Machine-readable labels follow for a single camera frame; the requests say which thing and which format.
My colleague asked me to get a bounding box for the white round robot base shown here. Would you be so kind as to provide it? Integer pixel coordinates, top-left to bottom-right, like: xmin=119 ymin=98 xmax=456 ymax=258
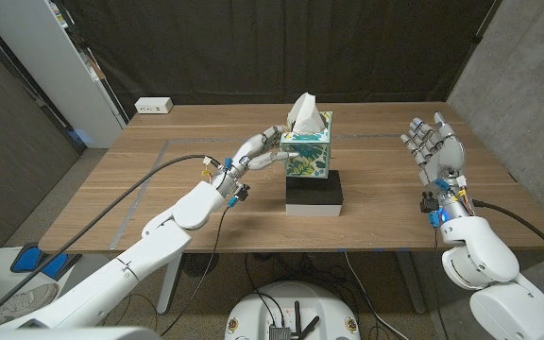
xmin=224 ymin=280 xmax=362 ymax=340

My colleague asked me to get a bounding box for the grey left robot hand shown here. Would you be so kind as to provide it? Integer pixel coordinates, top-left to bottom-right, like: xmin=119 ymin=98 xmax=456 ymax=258
xmin=227 ymin=125 xmax=300 ymax=183

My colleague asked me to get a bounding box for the white floor cable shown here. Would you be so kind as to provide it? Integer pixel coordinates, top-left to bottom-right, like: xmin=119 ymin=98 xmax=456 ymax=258
xmin=343 ymin=249 xmax=413 ymax=340

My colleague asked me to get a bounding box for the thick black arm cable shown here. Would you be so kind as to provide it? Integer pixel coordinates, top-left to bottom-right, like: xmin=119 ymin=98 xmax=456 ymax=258
xmin=472 ymin=198 xmax=544 ymax=270
xmin=0 ymin=154 xmax=221 ymax=328

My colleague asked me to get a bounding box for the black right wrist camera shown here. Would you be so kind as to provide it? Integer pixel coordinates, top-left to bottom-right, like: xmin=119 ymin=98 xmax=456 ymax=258
xmin=419 ymin=191 xmax=438 ymax=213

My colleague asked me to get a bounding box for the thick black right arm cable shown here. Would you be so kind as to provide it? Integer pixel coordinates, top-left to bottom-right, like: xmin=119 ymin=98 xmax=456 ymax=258
xmin=472 ymin=198 xmax=544 ymax=270

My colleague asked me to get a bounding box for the white table leg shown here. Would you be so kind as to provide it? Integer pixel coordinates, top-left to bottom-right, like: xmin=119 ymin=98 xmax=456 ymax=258
xmin=396 ymin=249 xmax=428 ymax=315
xmin=156 ymin=252 xmax=183 ymax=315

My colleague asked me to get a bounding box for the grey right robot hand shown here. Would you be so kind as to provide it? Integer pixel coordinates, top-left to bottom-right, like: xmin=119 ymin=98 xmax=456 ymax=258
xmin=399 ymin=111 xmax=467 ymax=184

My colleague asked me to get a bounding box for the white tissue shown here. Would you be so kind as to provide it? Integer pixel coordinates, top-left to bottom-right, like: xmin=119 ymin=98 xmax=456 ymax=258
xmin=286 ymin=92 xmax=326 ymax=134

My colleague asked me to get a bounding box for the black curtain backdrop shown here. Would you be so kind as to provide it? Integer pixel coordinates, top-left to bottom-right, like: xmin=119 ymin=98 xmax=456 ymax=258
xmin=59 ymin=0 xmax=500 ymax=119

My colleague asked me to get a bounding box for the blue and black foot pedal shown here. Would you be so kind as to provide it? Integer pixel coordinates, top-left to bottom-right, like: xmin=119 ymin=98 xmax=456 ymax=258
xmin=9 ymin=242 xmax=83 ymax=279

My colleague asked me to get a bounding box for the black round ribbed disc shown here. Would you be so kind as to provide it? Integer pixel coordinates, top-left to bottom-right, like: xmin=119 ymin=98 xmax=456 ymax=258
xmin=180 ymin=253 xmax=220 ymax=278

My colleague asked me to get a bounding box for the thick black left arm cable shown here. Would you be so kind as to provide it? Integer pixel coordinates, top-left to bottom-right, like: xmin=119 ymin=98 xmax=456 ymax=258
xmin=0 ymin=154 xmax=221 ymax=328

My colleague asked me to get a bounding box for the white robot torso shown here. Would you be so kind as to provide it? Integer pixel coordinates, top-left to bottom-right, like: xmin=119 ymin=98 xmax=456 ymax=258
xmin=0 ymin=326 xmax=162 ymax=340

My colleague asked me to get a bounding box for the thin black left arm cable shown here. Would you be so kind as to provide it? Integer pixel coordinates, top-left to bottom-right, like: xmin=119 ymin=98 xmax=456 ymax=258
xmin=158 ymin=205 xmax=235 ymax=335

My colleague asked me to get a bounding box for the black box with white base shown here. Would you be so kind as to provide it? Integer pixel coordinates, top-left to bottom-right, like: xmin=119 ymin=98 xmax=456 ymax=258
xmin=284 ymin=169 xmax=344 ymax=217

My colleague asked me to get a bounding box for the grey sneaker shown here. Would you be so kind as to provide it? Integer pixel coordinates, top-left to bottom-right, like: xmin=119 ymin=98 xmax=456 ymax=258
xmin=0 ymin=281 xmax=60 ymax=330

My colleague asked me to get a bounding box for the teal leaf-print tissue box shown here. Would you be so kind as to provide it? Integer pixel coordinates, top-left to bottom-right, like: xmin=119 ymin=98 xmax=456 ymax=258
xmin=280 ymin=110 xmax=333 ymax=179

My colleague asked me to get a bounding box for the black backdrop stand pole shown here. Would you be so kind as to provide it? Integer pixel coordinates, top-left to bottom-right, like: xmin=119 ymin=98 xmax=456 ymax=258
xmin=445 ymin=0 xmax=501 ymax=101

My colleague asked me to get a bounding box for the white power strip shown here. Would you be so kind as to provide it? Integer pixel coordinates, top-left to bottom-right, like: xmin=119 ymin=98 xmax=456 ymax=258
xmin=133 ymin=96 xmax=174 ymax=115

